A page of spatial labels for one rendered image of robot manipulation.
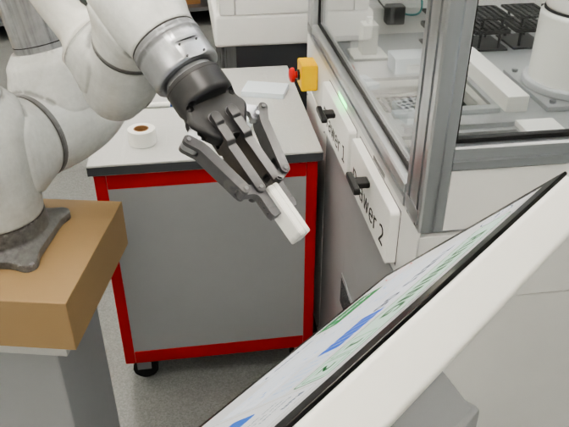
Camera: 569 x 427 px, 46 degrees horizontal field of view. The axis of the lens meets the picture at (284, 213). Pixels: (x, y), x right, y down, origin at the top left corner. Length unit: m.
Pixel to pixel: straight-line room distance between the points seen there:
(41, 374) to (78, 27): 0.64
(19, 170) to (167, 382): 1.14
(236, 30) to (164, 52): 1.47
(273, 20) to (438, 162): 1.36
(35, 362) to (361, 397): 0.91
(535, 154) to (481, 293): 0.53
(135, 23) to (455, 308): 0.50
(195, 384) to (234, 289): 0.36
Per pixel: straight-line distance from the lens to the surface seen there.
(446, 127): 0.99
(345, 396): 0.46
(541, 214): 0.68
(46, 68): 1.23
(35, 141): 1.17
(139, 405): 2.09
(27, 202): 1.18
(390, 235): 1.17
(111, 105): 0.99
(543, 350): 1.34
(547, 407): 1.47
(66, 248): 1.22
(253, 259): 1.85
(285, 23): 2.29
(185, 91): 0.81
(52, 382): 1.34
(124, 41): 0.86
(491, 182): 1.06
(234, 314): 1.97
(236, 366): 2.16
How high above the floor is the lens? 1.53
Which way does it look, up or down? 32 degrees down
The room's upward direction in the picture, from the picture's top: straight up
